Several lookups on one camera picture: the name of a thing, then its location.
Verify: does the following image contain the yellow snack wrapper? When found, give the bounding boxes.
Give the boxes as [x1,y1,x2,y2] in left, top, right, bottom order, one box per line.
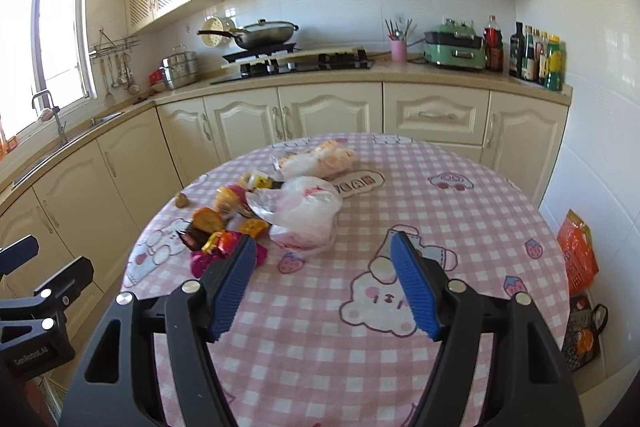
[238,170,283,192]

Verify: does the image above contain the pink utensil holder cup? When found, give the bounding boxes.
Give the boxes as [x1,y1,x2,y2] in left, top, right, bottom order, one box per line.
[390,39,408,63]

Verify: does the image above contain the cream lower kitchen cabinets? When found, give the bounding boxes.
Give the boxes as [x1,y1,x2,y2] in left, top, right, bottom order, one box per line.
[1,82,568,332]

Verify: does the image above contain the bread in clear wrapper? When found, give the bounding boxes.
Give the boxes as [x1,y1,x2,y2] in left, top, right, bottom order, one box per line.
[213,184,253,218]

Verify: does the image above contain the kitchen window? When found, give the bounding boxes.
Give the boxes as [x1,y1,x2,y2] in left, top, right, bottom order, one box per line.
[1,0,94,138]

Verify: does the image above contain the orange white bread bag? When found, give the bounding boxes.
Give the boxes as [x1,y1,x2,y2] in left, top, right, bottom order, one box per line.
[273,140,357,180]

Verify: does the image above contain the small brown walnut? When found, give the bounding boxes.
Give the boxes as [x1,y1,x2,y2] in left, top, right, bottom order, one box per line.
[174,192,190,208]

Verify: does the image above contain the half orange peel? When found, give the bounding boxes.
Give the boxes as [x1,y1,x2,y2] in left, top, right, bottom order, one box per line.
[191,207,224,234]

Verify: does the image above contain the red container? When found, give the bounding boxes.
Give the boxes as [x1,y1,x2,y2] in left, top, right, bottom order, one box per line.
[149,69,164,86]

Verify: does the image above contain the hanging utensil rack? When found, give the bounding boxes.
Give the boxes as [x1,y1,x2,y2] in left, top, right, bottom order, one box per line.
[89,28,141,102]

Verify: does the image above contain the white pink plastic bag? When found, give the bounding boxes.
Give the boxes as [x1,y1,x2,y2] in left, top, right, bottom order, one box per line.
[246,176,343,258]

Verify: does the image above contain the stainless steel steamer pot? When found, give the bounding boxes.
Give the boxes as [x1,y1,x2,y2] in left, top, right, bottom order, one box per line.
[160,46,198,90]

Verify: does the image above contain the orange plastic bag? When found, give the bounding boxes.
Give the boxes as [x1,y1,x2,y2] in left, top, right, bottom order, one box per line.
[556,209,599,297]

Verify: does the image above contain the cream plastic colander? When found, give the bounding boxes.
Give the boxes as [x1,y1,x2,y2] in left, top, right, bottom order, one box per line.
[202,15,238,48]

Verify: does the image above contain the magenta yellow candy wrapper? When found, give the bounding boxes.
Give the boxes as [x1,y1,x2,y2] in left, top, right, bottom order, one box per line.
[190,231,246,279]

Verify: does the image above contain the red-capped soy sauce bottle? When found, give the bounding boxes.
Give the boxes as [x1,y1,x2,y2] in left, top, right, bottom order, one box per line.
[484,15,503,72]

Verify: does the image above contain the pink checkered cartoon tablecloth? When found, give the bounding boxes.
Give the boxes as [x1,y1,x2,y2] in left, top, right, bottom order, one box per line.
[120,132,572,427]

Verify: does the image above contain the dark oil bottle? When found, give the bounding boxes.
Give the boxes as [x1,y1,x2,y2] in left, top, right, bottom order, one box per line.
[509,22,525,79]

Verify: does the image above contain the black wok with lid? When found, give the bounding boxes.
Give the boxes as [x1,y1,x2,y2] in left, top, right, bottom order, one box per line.
[198,20,299,50]

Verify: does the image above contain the black printed tote bag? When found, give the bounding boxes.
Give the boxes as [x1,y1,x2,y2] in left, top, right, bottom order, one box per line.
[562,294,608,373]

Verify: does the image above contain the green yellow bottle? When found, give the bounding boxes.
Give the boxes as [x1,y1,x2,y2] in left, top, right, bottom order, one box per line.
[542,35,564,92]

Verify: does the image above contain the green electric grill appliance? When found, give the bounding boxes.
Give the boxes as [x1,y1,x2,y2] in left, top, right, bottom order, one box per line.
[424,20,485,70]

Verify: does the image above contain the chrome sink faucet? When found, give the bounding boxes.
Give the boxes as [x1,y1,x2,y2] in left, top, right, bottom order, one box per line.
[32,89,68,145]

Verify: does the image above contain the black gas stove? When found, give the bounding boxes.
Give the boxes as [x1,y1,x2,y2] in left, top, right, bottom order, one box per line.
[201,43,374,83]

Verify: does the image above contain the black red snack wrapper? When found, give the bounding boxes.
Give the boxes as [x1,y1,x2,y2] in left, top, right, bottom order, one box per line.
[178,225,210,251]

